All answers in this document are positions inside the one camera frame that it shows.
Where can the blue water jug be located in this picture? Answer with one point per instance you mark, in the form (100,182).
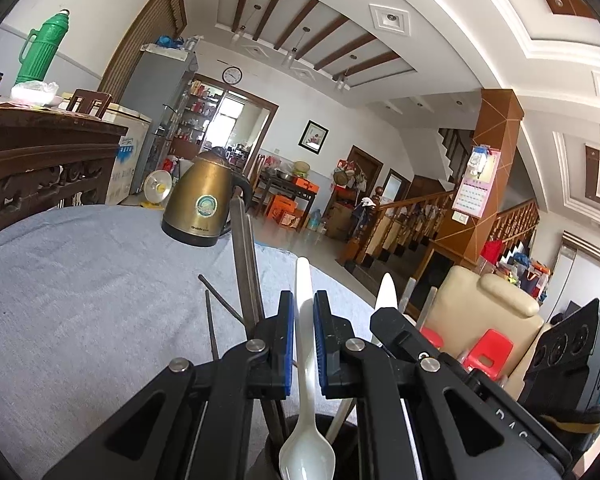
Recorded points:
(316,221)

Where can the red plastic child chair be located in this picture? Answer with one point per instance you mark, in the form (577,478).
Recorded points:
(487,350)

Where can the carved dark wooden sideboard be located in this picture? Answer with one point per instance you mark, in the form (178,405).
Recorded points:
(30,145)

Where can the pendant ceiling lamp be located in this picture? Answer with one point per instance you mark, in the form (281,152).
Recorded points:
(342,81)
(239,34)
(291,56)

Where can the white plastic spoon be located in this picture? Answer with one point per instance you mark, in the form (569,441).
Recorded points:
(305,440)
(387,292)

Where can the golden electric kettle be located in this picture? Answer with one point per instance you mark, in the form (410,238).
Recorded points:
(200,200)

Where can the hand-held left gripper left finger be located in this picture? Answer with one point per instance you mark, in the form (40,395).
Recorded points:
(287,350)

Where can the pink wall calendar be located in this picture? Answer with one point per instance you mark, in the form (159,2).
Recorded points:
(475,190)

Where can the red round stool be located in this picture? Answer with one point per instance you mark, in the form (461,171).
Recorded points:
(431,337)

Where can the white chest freezer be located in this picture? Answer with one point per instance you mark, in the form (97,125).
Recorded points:
(127,150)

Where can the round wall clock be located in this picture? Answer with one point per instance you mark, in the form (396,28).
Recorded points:
(232,75)

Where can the wooden staircase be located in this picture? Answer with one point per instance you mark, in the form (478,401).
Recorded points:
(410,220)

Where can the flat orange box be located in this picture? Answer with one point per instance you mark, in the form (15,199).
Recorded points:
(306,186)

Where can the small white electric fan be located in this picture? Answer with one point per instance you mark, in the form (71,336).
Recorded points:
(156,187)

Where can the orange wooden pillar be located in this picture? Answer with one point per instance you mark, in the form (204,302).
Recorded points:
(495,125)

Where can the grey refrigerator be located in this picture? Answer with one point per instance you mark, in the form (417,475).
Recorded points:
(155,85)

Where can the beige sofa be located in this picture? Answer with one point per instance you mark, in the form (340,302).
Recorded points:
(475,300)

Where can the person's right hand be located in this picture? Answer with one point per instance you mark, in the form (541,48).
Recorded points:
(575,420)

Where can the glass display shelf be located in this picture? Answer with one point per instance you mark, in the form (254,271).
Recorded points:
(180,110)

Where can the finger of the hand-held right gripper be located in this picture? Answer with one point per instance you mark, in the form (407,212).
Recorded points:
(397,330)

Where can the framed wall picture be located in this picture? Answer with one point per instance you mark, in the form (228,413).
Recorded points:
(314,137)

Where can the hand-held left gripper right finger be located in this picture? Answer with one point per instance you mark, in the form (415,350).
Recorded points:
(322,350)

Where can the brown wooden chair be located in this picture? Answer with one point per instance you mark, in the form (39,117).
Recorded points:
(87,102)

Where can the dark metal utensil holder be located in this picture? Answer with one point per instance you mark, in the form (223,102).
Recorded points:
(270,445)

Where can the green thermos jug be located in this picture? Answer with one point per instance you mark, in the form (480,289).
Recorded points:
(42,55)

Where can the white plastic bag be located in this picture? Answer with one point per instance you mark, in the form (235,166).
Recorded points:
(35,92)

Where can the dark wooden dining table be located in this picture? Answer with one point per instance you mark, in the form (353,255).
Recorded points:
(285,182)

